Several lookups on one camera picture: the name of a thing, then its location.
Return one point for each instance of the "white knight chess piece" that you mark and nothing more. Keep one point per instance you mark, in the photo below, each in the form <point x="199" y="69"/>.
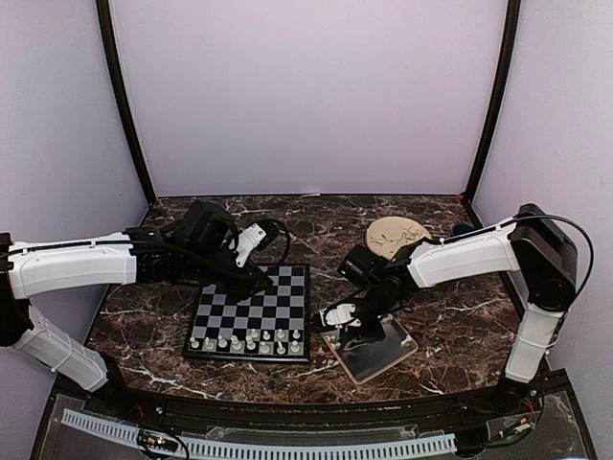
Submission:
<point x="281" y="347"/>

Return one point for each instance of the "dark blue mug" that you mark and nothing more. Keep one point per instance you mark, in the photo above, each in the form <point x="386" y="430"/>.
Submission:
<point x="462" y="229"/>

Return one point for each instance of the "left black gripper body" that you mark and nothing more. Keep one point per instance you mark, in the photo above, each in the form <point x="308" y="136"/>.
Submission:
<point x="202" y="267"/>

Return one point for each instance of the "black front rail base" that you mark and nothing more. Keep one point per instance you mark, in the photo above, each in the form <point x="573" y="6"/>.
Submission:
<point x="548" y="425"/>

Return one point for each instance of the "grey slotted cable duct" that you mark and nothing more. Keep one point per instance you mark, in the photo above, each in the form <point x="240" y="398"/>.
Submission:
<point x="159" y="444"/>

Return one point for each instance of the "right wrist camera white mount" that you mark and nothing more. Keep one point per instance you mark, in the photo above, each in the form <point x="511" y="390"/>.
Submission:
<point x="335" y="317"/>

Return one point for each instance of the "left black frame post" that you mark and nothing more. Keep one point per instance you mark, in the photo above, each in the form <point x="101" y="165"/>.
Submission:
<point x="116" y="75"/>

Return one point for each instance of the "black frame post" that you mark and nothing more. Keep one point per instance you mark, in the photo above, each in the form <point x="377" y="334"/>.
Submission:
<point x="116" y="75"/>
<point x="495" y="100"/>

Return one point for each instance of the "right black frame post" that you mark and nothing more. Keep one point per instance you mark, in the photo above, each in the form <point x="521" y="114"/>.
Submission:
<point x="495" y="100"/>

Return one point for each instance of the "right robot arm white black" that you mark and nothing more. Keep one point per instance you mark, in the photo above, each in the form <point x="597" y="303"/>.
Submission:
<point x="529" y="244"/>

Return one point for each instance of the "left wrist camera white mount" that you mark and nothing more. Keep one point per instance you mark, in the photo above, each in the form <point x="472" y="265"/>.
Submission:
<point x="248" y="240"/>

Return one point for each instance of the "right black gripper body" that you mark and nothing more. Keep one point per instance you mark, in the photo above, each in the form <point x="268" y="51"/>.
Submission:
<point x="380" y="304"/>

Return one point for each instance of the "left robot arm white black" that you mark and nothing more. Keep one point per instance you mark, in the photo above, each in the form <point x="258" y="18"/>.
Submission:
<point x="205" y="246"/>

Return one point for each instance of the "black grey chessboard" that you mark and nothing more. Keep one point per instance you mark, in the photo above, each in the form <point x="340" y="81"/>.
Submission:
<point x="285" y="306"/>

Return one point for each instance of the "white king chess piece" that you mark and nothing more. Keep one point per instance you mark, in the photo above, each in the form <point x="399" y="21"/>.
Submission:
<point x="236" y="344"/>

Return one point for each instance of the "white queen chess piece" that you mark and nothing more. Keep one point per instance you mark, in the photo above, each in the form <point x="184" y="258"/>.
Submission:
<point x="250" y="343"/>

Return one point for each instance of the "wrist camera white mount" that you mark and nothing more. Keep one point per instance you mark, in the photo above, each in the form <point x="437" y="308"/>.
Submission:
<point x="248" y="240"/>
<point x="335" y="317"/>

